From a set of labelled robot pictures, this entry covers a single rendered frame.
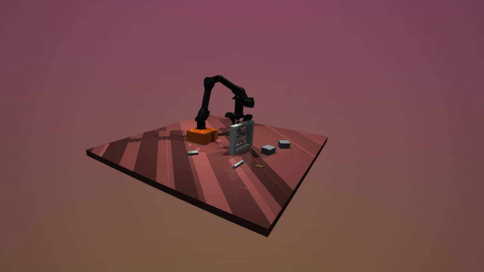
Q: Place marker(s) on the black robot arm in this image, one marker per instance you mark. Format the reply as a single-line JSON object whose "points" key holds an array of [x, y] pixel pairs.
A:
{"points": [[241, 99]]}

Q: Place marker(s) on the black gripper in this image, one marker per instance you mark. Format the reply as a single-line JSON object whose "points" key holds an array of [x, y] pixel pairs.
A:
{"points": [[246, 117]]}

